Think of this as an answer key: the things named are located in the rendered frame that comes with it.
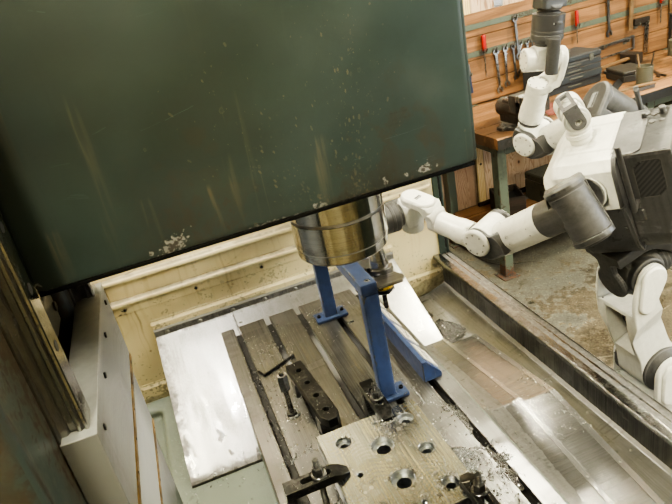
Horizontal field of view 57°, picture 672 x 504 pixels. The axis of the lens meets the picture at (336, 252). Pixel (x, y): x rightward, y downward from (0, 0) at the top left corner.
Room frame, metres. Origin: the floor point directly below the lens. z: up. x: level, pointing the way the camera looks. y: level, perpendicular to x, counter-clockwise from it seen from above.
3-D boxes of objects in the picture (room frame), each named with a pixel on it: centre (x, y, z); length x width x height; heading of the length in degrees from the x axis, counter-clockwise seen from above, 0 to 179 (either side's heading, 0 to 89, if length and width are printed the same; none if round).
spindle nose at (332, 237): (0.96, -0.01, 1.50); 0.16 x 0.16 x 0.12
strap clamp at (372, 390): (1.09, -0.02, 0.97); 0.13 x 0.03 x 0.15; 14
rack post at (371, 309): (1.21, -0.05, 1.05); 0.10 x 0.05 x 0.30; 104
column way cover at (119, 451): (0.85, 0.42, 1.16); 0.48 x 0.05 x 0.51; 14
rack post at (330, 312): (1.64, 0.06, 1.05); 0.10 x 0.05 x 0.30; 104
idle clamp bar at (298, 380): (1.22, 0.13, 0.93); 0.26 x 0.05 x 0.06; 19
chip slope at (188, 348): (1.59, 0.14, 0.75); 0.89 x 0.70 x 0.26; 104
